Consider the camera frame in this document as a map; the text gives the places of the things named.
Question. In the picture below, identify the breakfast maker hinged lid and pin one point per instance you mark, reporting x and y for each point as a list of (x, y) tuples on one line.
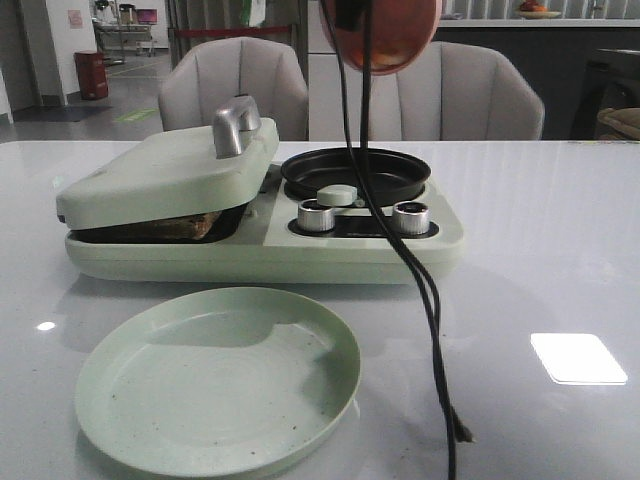
[(171, 174)]

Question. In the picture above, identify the bread slice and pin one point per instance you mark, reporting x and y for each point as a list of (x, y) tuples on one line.
[(191, 227)]

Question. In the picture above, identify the pink plastic bowl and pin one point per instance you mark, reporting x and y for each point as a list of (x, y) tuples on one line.
[(408, 26)]

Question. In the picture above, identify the mint green breakfast maker base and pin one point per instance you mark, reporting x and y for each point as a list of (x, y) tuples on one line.
[(263, 249)]

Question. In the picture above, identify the left silver control knob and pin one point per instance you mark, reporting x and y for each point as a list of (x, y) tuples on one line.
[(314, 217)]

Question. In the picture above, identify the silver control knob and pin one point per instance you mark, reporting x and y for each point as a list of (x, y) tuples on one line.
[(410, 218), (314, 217)]

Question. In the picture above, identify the right silver control knob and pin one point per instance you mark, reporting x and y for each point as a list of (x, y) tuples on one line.
[(410, 218)]

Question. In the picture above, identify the round black frying pan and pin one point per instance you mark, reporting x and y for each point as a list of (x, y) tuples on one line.
[(394, 176)]

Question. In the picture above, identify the mint green round plate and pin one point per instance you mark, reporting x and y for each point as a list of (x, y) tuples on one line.
[(235, 382)]

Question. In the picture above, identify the left grey upholstered chair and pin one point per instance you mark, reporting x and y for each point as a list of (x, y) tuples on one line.
[(214, 72)]

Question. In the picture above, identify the grey upholstered chair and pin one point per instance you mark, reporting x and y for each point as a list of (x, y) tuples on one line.
[(455, 92), (214, 72)]

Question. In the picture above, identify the right grey upholstered chair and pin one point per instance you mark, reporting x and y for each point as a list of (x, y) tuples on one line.
[(455, 92)]

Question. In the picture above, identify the red trash bin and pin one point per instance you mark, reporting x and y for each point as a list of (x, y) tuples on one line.
[(91, 74)]

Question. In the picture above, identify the dark grey counter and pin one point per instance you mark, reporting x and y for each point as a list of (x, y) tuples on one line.
[(577, 71)]

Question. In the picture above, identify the fruit bowl on counter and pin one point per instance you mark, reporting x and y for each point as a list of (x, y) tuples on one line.
[(534, 10)]

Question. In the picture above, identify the black cable long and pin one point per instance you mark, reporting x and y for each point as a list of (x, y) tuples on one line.
[(353, 152)]

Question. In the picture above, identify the black cable loose end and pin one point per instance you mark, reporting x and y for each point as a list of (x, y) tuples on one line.
[(424, 282)]

